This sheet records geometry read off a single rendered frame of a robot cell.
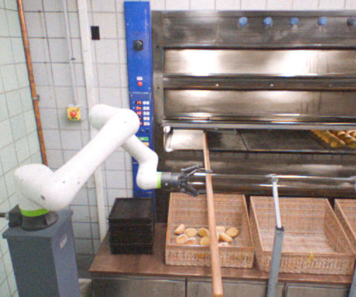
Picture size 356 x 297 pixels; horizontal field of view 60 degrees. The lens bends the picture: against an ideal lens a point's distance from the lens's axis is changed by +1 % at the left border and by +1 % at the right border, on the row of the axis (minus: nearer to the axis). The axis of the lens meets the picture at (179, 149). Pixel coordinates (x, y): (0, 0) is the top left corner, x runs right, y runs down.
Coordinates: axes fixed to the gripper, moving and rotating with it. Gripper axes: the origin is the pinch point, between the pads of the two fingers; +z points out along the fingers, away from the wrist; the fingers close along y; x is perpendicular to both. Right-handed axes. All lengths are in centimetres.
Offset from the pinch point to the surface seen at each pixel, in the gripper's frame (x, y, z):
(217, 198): -52, 38, 9
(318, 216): -48, 47, 83
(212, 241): 54, 0, 0
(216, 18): -55, -86, 3
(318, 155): -54, 2, 78
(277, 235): 6.4, 28.3, 38.8
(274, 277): 6, 57, 40
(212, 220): 39.7, -0.6, 0.2
